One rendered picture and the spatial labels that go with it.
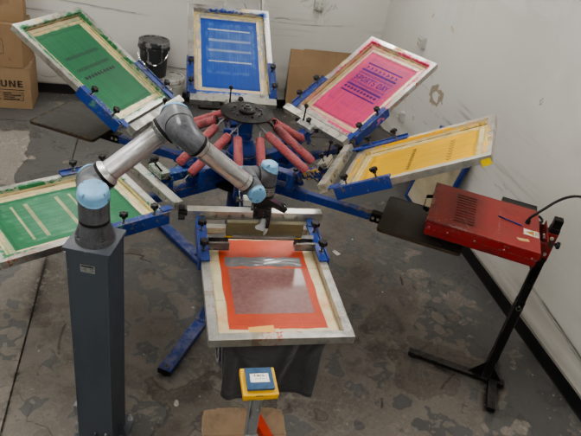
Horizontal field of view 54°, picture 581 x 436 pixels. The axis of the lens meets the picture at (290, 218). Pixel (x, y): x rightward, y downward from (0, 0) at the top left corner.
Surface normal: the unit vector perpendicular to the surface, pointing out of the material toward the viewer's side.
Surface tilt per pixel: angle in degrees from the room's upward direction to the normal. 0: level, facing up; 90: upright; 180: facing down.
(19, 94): 90
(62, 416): 0
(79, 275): 90
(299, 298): 0
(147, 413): 0
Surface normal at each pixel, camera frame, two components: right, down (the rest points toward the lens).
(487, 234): 0.15, -0.84
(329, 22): 0.18, 0.55
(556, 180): -0.97, -0.02
